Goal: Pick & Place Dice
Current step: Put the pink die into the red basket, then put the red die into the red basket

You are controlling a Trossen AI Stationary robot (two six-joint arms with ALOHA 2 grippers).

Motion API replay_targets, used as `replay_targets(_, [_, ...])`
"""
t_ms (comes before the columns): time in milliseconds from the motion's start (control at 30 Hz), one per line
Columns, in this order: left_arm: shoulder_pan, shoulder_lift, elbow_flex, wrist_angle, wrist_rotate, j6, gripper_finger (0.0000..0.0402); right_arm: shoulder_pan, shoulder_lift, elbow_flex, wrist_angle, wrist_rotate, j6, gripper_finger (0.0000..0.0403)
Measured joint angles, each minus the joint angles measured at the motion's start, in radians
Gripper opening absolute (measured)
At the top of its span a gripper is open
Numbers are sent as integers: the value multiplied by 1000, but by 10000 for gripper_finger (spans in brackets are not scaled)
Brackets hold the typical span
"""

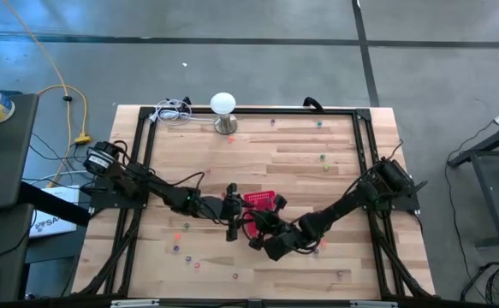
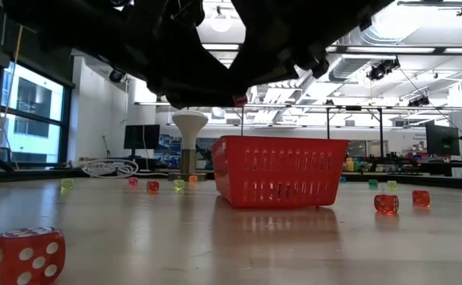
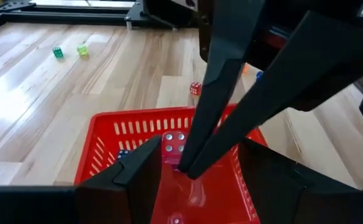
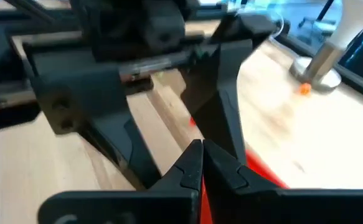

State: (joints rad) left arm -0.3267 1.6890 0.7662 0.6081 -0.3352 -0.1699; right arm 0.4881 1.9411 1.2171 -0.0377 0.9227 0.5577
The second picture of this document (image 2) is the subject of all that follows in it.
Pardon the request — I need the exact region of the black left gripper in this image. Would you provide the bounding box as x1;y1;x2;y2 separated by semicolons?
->
95;0;251;108

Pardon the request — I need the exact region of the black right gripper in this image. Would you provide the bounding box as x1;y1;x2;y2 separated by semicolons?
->
232;23;334;87

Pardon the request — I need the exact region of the white globe table lamp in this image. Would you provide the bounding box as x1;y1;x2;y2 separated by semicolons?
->
171;109;209;182

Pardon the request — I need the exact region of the round ceiling light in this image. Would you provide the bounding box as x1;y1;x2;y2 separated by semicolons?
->
208;9;232;33

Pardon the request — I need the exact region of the black computer monitor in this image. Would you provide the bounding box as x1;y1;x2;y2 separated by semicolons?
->
425;121;461;158
123;123;162;160

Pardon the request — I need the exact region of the red plastic slotted basket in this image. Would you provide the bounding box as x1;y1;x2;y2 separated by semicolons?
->
209;135;351;210

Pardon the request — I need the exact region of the black ceiling spotlight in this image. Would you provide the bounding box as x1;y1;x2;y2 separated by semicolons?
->
367;58;401;82
407;96;430;108

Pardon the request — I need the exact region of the cluttered workbench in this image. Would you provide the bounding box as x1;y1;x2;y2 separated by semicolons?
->
341;152;462;177

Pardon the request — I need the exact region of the black framed window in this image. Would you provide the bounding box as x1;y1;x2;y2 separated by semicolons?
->
0;55;75;167

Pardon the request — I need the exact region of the silver ventilation duct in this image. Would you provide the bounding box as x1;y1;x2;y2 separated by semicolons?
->
327;35;398;82

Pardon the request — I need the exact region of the black metal rack frame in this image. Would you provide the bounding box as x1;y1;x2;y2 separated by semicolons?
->
239;103;385;159

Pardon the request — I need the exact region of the white coiled cable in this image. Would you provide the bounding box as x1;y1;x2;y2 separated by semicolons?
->
80;158;176;179

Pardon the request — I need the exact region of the black ceiling rail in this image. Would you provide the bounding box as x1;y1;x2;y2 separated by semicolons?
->
396;0;462;17

